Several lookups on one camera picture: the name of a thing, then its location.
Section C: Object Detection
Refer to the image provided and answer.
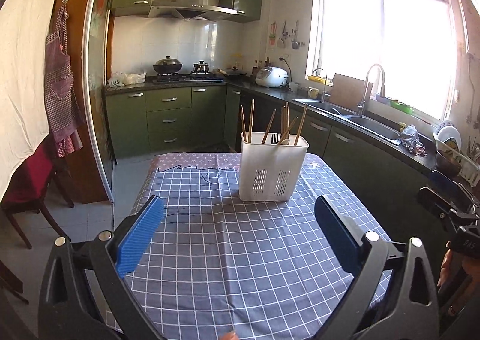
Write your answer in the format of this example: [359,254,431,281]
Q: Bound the green lower kitchen cabinets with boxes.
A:
[105,85,448,252]

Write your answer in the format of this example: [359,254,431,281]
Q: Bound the steel kitchen sink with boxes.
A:
[295,99,400,145]

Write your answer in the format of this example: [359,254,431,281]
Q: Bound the person's right hand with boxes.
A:
[436,249,480,320]

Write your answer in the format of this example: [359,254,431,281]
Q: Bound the person's left hand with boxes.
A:
[220,331,239,340]

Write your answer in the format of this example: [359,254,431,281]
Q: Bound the crumpled foil bag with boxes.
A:
[398,124,427,157]

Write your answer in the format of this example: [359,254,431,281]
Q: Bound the blue checkered tablecloth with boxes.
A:
[124,153,382,339]

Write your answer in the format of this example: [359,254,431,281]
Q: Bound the white plastic utensil holder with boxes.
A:
[239,132,309,202]

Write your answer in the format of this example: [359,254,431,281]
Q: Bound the red wooden chair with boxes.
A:
[1,136,75,249]

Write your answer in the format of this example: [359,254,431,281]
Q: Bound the chrome sink faucet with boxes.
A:
[356,63,385,116]

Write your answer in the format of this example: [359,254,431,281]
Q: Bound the black floor mat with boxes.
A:
[194,142,235,153]

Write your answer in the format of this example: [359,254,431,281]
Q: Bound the black fork in holder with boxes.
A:
[271,132,281,145]

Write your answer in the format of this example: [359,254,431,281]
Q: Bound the purple apron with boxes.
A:
[44,2,84,158]

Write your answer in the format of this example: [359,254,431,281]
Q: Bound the wooden cutting board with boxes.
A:
[329,74,365,111]

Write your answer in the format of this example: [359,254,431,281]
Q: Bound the white plastic bag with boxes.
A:
[107,72,146,88]

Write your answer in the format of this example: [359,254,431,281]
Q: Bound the glass sliding door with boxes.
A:
[81,0,114,202]

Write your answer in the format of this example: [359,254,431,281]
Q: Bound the gas stove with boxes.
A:
[145,72,224,84]

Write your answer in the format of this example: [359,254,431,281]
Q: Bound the black wok with lid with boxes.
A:
[153,55,183,76]

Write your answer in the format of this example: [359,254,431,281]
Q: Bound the white rice cooker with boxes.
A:
[256,67,289,88]

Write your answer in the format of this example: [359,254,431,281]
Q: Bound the small black pot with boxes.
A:
[193,60,210,74]

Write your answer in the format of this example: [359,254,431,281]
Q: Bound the black frying pan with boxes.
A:
[218,66,247,80]

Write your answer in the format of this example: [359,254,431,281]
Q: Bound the white cloth sheet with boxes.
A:
[0,0,55,193]

